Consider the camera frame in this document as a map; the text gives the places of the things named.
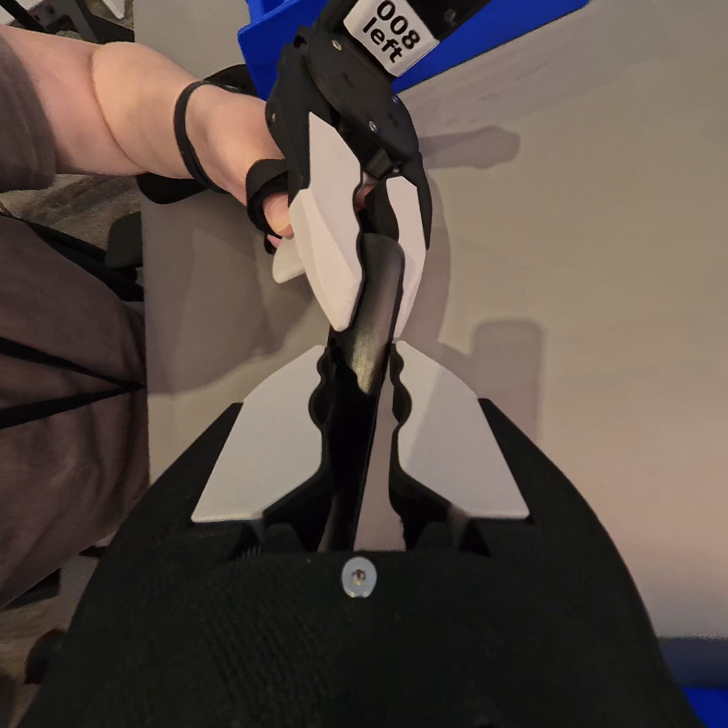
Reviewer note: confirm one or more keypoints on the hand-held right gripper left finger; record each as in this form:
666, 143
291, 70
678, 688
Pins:
267, 449

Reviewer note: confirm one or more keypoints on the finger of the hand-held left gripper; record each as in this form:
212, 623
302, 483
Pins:
330, 227
412, 227

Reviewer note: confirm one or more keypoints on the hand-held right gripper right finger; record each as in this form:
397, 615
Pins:
455, 449

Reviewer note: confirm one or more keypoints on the black remote control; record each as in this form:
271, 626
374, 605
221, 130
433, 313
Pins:
375, 318

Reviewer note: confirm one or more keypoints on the blue plastic bin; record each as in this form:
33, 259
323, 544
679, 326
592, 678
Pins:
699, 671
500, 34

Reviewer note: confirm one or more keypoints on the person's left forearm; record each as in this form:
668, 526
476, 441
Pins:
85, 102

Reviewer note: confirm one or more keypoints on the person's left hand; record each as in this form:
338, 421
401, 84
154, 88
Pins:
227, 148

